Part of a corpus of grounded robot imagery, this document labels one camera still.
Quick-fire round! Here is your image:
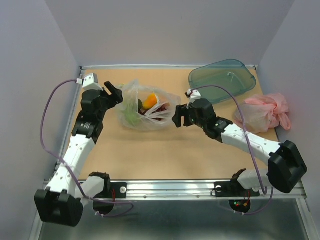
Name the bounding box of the aluminium front rail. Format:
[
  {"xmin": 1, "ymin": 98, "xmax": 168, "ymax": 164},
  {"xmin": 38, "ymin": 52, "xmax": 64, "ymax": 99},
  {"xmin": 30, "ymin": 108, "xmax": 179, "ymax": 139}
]
[{"xmin": 41, "ymin": 177, "xmax": 309, "ymax": 201}]

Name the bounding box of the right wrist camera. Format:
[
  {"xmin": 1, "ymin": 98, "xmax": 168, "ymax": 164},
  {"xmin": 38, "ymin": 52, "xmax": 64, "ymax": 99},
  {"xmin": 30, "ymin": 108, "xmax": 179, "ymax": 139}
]
[{"xmin": 185, "ymin": 88, "xmax": 202, "ymax": 104}]

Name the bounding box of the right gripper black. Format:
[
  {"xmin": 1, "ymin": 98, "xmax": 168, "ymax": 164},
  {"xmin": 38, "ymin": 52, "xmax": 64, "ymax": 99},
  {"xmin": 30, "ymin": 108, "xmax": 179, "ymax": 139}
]
[{"xmin": 172, "ymin": 102, "xmax": 207, "ymax": 129}]

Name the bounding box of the pink plastic bag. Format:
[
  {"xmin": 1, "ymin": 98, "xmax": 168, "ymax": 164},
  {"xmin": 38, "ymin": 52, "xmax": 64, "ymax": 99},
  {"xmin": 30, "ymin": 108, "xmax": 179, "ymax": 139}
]
[{"xmin": 233, "ymin": 93, "xmax": 292, "ymax": 134}]

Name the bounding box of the clear plastic bag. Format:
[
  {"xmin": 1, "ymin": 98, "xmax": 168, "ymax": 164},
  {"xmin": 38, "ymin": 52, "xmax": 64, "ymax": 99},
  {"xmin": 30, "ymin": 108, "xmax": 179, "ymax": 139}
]
[{"xmin": 115, "ymin": 79, "xmax": 181, "ymax": 132}]

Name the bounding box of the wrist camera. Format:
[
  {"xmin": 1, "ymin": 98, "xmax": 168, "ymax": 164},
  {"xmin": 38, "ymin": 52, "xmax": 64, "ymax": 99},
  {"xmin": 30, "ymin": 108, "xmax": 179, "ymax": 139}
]
[
  {"xmin": 76, "ymin": 73, "xmax": 103, "ymax": 91},
  {"xmin": 185, "ymin": 88, "xmax": 202, "ymax": 104}
]

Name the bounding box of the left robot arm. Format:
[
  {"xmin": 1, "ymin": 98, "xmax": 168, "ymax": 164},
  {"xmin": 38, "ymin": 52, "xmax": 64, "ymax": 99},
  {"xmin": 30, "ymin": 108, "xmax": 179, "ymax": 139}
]
[{"xmin": 34, "ymin": 79, "xmax": 123, "ymax": 227}]

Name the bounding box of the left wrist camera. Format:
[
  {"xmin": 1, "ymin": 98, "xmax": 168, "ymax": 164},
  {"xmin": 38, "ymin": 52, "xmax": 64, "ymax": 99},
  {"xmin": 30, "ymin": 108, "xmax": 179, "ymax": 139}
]
[{"xmin": 76, "ymin": 73, "xmax": 103, "ymax": 91}]

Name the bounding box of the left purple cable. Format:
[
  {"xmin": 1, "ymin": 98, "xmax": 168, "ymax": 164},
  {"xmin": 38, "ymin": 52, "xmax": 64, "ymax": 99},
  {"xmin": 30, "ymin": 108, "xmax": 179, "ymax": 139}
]
[{"xmin": 40, "ymin": 78, "xmax": 135, "ymax": 218}]

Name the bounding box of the red grape bunch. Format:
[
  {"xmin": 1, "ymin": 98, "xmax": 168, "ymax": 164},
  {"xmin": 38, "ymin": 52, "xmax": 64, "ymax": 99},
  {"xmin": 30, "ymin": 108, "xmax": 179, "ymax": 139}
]
[{"xmin": 138, "ymin": 102, "xmax": 171, "ymax": 122}]

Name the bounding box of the green apple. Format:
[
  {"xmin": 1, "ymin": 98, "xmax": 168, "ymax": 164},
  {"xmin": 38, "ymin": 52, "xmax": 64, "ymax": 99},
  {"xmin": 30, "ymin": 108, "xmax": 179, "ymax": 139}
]
[{"xmin": 124, "ymin": 112, "xmax": 141, "ymax": 128}]

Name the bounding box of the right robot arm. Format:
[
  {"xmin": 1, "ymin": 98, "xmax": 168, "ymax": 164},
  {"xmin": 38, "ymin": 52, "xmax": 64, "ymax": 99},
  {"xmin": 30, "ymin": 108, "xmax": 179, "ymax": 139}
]
[{"xmin": 172, "ymin": 98, "xmax": 308, "ymax": 195}]

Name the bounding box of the orange fruit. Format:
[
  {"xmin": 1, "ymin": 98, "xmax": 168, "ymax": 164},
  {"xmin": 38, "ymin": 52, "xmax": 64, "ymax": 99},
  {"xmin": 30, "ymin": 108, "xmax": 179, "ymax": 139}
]
[{"xmin": 142, "ymin": 93, "xmax": 158, "ymax": 110}]

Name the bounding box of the teal plastic container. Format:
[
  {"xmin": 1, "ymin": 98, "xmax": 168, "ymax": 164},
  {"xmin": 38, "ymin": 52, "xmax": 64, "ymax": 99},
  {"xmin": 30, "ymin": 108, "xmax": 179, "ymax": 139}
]
[{"xmin": 188, "ymin": 59, "xmax": 257, "ymax": 104}]

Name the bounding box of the dark green fruit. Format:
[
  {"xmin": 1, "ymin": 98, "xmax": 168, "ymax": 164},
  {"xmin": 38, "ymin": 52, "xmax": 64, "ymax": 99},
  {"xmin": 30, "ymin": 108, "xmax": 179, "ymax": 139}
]
[{"xmin": 137, "ymin": 99, "xmax": 143, "ymax": 111}]

